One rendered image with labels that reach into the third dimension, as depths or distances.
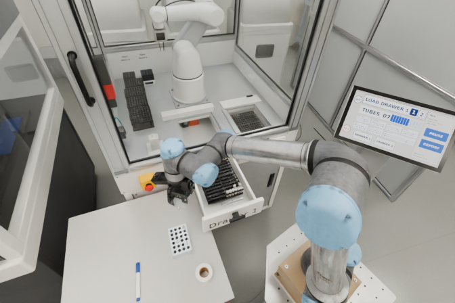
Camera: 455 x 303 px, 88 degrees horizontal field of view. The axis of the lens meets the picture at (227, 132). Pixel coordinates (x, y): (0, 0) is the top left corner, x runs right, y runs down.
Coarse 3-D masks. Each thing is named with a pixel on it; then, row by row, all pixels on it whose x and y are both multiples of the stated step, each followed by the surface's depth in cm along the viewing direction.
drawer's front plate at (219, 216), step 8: (256, 200) 106; (232, 208) 102; (240, 208) 103; (248, 208) 106; (256, 208) 109; (208, 216) 99; (216, 216) 100; (224, 216) 102; (232, 216) 105; (208, 224) 101; (216, 224) 104; (224, 224) 107
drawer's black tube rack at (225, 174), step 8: (224, 160) 126; (224, 168) 122; (232, 168) 122; (224, 176) 118; (232, 176) 118; (216, 184) 114; (224, 184) 115; (232, 184) 118; (208, 192) 111; (216, 192) 115; (208, 200) 111; (216, 200) 111
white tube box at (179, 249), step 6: (174, 228) 108; (180, 228) 109; (186, 228) 108; (174, 234) 106; (180, 234) 106; (186, 234) 107; (174, 240) 104; (180, 240) 104; (186, 240) 107; (174, 246) 103; (180, 246) 102; (186, 246) 102; (174, 252) 102; (180, 252) 100; (186, 252) 101; (174, 258) 101
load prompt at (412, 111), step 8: (368, 96) 128; (368, 104) 128; (376, 104) 127; (384, 104) 126; (392, 104) 125; (400, 104) 124; (400, 112) 123; (408, 112) 122; (416, 112) 121; (424, 112) 120
